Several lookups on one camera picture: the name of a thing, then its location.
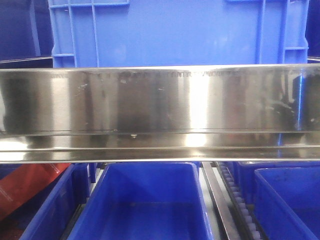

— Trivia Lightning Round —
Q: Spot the blue bin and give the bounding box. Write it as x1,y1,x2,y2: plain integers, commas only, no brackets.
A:
68,162,214,240
254,166,320,240
233,161,320,205
0,163,91,240

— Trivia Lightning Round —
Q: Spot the blue bin lower left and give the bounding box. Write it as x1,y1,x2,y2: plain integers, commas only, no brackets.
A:
0,163,91,240

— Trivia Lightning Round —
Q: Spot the dark blue crate upper left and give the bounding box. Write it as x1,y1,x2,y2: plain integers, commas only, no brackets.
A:
0,0,53,61

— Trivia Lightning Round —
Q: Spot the blue bin behind right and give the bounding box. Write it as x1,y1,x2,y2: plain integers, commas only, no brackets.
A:
233,161,320,205

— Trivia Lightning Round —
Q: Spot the stainless steel shelf rail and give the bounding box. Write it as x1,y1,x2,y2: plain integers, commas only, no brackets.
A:
0,64,320,164

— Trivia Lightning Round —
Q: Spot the metal roller track rail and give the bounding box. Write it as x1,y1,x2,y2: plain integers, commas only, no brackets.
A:
199,161,268,240

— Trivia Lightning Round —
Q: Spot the blue bin lower centre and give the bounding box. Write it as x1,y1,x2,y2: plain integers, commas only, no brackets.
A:
68,162,214,240

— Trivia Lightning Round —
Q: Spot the blue bin lower right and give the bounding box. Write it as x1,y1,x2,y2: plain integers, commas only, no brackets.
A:
254,166,320,240

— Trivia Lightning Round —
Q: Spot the red package in bin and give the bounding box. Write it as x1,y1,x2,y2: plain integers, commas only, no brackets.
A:
0,163,70,220

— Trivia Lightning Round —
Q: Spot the large blue crate upper shelf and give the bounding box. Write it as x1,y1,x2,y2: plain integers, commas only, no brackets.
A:
48,0,309,68

